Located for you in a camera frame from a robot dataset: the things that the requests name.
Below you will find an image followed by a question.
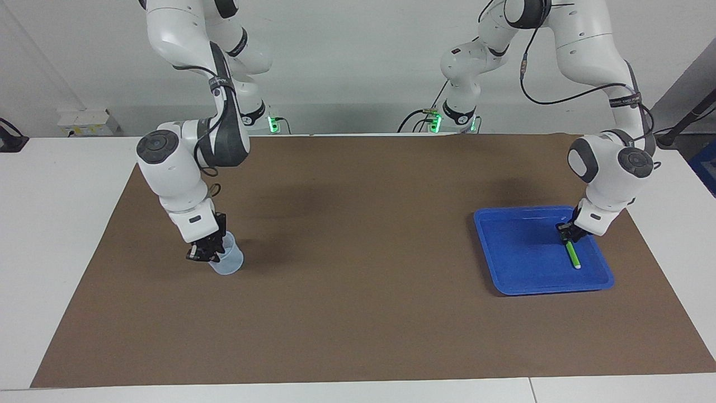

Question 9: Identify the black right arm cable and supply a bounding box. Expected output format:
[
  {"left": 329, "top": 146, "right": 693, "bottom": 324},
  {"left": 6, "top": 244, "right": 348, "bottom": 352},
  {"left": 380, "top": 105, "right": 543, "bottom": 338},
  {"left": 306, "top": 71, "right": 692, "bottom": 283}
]
[{"left": 171, "top": 62, "right": 235, "bottom": 196}]

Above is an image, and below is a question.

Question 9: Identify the black stand pole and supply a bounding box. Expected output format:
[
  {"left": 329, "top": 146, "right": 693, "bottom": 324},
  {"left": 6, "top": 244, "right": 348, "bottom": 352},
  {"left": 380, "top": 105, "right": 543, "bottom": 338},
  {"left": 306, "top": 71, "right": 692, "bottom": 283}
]
[{"left": 652, "top": 90, "right": 716, "bottom": 149}]

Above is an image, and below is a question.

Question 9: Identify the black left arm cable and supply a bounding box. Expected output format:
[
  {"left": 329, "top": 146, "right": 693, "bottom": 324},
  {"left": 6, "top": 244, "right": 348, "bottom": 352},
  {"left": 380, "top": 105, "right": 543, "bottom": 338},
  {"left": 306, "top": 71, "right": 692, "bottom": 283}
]
[{"left": 478, "top": 0, "right": 661, "bottom": 168}]

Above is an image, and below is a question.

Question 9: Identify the black clamp mount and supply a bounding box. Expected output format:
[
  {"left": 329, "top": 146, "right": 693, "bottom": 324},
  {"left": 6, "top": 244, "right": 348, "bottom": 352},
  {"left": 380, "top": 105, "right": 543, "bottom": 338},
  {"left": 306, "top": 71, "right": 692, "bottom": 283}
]
[{"left": 0, "top": 118, "right": 30, "bottom": 153}]

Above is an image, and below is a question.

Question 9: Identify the white power strip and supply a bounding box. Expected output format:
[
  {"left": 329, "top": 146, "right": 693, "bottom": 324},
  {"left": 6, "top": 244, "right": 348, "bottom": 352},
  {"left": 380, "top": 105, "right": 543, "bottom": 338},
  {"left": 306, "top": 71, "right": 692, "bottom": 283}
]
[{"left": 58, "top": 109, "right": 121, "bottom": 138}]

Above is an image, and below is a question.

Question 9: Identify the translucent plastic cup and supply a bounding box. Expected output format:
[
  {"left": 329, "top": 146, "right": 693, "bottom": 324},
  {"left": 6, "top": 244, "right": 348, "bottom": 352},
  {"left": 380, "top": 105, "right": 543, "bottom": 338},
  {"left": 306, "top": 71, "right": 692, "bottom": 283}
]
[{"left": 208, "top": 231, "right": 244, "bottom": 276}]

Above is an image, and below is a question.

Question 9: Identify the brown table mat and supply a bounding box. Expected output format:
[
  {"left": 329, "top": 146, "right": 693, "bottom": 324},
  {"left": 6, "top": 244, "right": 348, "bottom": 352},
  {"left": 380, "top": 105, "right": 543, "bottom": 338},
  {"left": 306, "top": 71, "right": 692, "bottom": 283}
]
[{"left": 30, "top": 133, "right": 716, "bottom": 388}]

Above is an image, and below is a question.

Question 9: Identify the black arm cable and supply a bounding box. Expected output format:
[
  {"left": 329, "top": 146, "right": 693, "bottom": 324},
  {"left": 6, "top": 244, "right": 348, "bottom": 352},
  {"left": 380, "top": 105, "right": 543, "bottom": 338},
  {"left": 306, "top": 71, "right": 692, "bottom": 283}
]
[
  {"left": 171, "top": 62, "right": 235, "bottom": 196},
  {"left": 478, "top": 0, "right": 661, "bottom": 168}
]

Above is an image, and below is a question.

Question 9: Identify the blue plastic tray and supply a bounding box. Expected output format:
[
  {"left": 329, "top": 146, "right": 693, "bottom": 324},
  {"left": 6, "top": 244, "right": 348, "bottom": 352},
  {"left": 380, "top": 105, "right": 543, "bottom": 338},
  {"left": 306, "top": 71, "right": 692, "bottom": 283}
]
[{"left": 473, "top": 205, "right": 615, "bottom": 296}]

